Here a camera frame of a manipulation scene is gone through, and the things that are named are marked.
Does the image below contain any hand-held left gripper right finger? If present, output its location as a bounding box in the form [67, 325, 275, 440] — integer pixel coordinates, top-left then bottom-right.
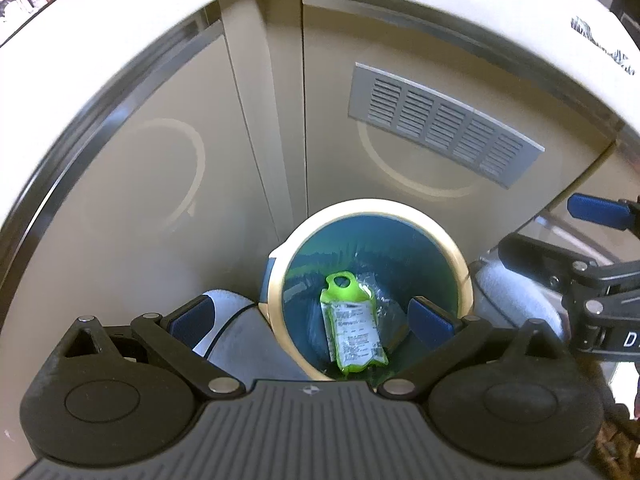
[376, 295, 583, 401]

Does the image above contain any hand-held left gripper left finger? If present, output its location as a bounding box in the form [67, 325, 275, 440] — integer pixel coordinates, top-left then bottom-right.
[47, 295, 249, 402]

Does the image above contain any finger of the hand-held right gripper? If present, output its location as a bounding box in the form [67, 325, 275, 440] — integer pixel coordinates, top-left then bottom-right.
[498, 234, 601, 281]
[566, 192, 640, 232]

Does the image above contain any cream blue trash bin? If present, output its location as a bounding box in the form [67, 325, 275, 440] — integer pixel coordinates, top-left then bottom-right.
[265, 199, 473, 383]

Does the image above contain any green plastic packet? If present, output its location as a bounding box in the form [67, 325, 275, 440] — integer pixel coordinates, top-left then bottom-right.
[320, 271, 390, 375]

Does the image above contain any grey white slipper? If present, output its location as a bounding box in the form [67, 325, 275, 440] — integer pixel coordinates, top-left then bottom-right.
[192, 287, 313, 382]
[470, 259, 568, 333]

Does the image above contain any plain beige cabinet door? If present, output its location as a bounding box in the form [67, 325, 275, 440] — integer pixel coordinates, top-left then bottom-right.
[0, 2, 306, 381]

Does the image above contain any brown patterned floor mat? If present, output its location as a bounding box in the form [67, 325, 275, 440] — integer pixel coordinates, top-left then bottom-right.
[595, 360, 640, 480]

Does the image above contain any grey cabinet vent grille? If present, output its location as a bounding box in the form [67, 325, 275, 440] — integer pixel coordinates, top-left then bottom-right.
[348, 62, 546, 190]

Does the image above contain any beige cabinet door with vent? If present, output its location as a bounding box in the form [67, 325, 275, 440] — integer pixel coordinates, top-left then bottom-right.
[300, 0, 618, 311]

